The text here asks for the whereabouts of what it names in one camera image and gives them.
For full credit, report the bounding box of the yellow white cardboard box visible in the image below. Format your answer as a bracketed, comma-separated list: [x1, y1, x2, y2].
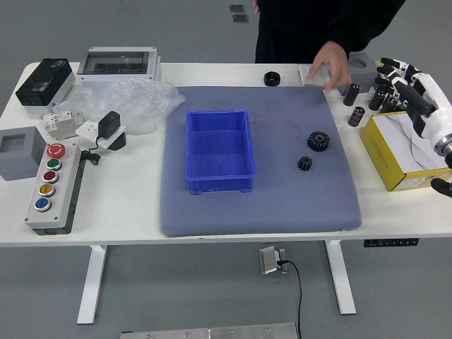
[359, 111, 452, 193]

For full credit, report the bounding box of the black floor cable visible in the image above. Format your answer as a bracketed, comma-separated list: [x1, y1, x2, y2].
[277, 259, 304, 339]

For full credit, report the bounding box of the silver floor socket box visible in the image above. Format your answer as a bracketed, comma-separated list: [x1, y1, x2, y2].
[258, 246, 289, 275]

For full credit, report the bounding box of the white wall switch plate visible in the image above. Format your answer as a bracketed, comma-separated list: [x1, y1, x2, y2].
[299, 65, 333, 88]

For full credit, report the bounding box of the grey block with round hole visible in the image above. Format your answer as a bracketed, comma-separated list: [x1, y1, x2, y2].
[338, 52, 377, 96]

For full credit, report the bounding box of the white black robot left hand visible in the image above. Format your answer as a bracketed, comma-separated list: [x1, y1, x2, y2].
[430, 177, 452, 198]

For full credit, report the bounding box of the dark brown capacitor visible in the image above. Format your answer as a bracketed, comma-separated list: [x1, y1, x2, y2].
[343, 83, 362, 107]
[368, 90, 386, 112]
[381, 95, 398, 114]
[347, 105, 367, 128]

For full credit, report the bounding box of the grey block with square hole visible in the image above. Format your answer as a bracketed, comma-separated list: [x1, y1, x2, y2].
[0, 126, 49, 182]

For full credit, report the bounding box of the black table control panel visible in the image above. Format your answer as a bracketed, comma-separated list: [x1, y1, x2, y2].
[363, 238, 420, 248]

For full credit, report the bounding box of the grey-blue padded mat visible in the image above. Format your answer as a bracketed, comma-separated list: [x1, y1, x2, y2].
[159, 85, 364, 238]

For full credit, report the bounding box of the person's left hand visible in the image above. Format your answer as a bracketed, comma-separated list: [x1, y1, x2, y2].
[307, 40, 351, 95]

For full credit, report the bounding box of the small black gear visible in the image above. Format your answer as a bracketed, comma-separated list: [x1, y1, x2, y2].
[297, 155, 316, 173]

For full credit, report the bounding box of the black adapter cord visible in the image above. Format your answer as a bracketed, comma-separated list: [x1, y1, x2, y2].
[80, 136, 103, 166]

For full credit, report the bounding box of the grey distribution box clear window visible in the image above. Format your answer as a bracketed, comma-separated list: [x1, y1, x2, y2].
[76, 45, 162, 89]

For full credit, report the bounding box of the black power adapter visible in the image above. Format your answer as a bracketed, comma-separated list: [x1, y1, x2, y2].
[97, 110, 121, 139]

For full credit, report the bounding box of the grey five-button control station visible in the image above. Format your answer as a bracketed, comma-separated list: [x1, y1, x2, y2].
[23, 143, 84, 236]

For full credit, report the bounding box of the black socket base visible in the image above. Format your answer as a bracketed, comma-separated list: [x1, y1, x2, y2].
[102, 132, 128, 153]

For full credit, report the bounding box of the grey metal base plate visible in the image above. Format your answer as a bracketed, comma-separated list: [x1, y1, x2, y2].
[119, 322, 298, 339]

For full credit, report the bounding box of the white socket plate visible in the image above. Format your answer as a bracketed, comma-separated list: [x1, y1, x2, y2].
[75, 119, 127, 149]

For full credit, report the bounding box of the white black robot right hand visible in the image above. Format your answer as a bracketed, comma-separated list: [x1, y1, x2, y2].
[374, 57, 452, 141]

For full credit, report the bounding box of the big black gear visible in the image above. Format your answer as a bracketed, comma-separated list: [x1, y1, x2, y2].
[306, 130, 331, 153]

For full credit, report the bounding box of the black-lidded white enclosure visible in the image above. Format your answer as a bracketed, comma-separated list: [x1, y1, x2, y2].
[15, 58, 76, 116]

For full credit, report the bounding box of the clear plastic bag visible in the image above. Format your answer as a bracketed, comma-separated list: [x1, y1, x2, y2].
[52, 78, 186, 136]

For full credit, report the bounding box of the grey metal mounting rail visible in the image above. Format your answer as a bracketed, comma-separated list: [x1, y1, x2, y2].
[47, 118, 88, 141]

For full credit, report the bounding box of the white circuit breaker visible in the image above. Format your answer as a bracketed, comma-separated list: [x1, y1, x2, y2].
[42, 109, 76, 132]

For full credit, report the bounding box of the blue plastic box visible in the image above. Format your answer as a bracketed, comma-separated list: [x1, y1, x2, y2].
[185, 109, 258, 196]

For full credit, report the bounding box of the white table leg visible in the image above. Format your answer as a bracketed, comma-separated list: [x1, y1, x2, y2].
[324, 239, 357, 316]
[76, 245, 107, 325]

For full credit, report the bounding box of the person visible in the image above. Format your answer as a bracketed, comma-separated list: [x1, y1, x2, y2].
[254, 0, 407, 64]

